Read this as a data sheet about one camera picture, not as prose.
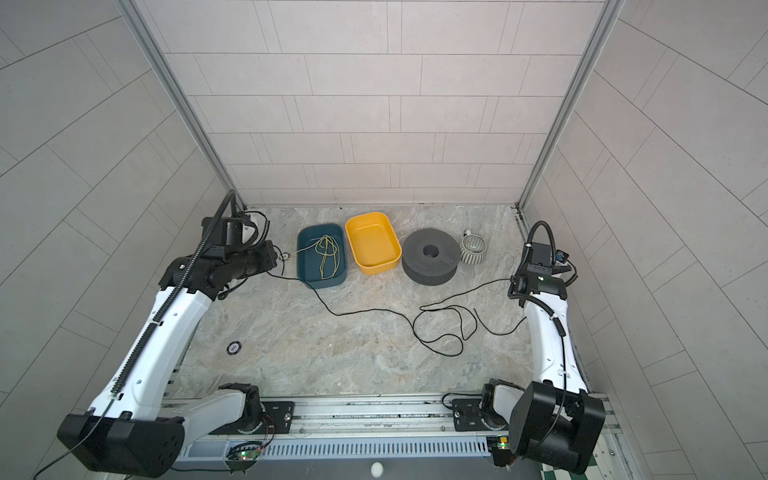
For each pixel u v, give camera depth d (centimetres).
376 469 58
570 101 86
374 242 105
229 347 82
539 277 55
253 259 61
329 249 102
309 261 99
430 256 99
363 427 71
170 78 81
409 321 86
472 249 102
